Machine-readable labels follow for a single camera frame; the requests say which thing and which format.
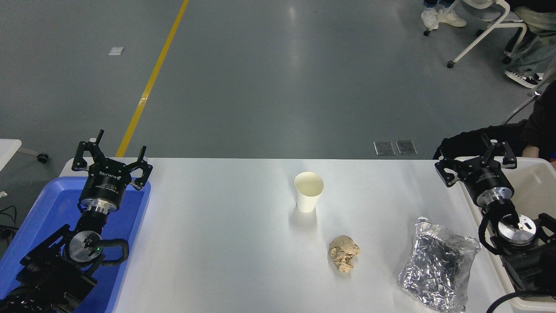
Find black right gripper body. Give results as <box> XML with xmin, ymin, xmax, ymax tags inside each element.
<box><xmin>460</xmin><ymin>158</ymin><xmax>513</xmax><ymax>201</ymax></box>

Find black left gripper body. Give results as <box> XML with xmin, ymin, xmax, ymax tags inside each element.
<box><xmin>79</xmin><ymin>158</ymin><xmax>133</xmax><ymax>205</ymax></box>

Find white paper cup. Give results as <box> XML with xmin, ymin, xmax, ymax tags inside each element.
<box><xmin>294</xmin><ymin>172</ymin><xmax>324</xmax><ymax>213</ymax></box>

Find black caster wheel leg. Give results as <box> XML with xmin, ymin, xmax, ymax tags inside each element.
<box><xmin>18</xmin><ymin>147</ymin><xmax>49</xmax><ymax>164</ymax></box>

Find large pale plastic bin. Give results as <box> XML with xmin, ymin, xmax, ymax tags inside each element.
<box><xmin>452</xmin><ymin>156</ymin><xmax>556</xmax><ymax>312</ymax></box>

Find person in dark clothes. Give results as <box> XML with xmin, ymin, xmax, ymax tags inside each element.
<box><xmin>432</xmin><ymin>80</ymin><xmax>556</xmax><ymax>160</ymax></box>

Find blue plastic tray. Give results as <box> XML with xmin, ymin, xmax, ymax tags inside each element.
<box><xmin>0</xmin><ymin>176</ymin><xmax>152</xmax><ymax>313</ymax></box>

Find white side table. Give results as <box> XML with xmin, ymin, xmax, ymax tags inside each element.
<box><xmin>0</xmin><ymin>139</ymin><xmax>22</xmax><ymax>173</ymax></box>

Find crumpled silver foil tray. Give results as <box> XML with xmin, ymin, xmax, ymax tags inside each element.
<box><xmin>397</xmin><ymin>216</ymin><xmax>482</xmax><ymax>313</ymax></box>

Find seated person with black-white shoes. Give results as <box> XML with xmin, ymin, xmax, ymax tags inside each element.
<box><xmin>503</xmin><ymin>0</ymin><xmax>556</xmax><ymax>89</ymax></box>

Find crumpled tan paper ball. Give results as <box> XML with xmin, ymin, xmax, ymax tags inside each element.
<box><xmin>328</xmin><ymin>235</ymin><xmax>361</xmax><ymax>273</ymax></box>

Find person with white shoes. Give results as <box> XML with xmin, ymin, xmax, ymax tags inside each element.
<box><xmin>420</xmin><ymin>0</ymin><xmax>467</xmax><ymax>30</ymax></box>

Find grey chair frame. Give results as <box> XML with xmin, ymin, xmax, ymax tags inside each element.
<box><xmin>502</xmin><ymin>57</ymin><xmax>556</xmax><ymax>125</ymax></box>

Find black floor cables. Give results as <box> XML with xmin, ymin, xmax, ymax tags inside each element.
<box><xmin>0</xmin><ymin>205</ymin><xmax>18</xmax><ymax>242</ymax></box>

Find white rolling chair frame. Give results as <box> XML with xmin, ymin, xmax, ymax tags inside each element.
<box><xmin>424</xmin><ymin>0</ymin><xmax>528</xmax><ymax>69</ymax></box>

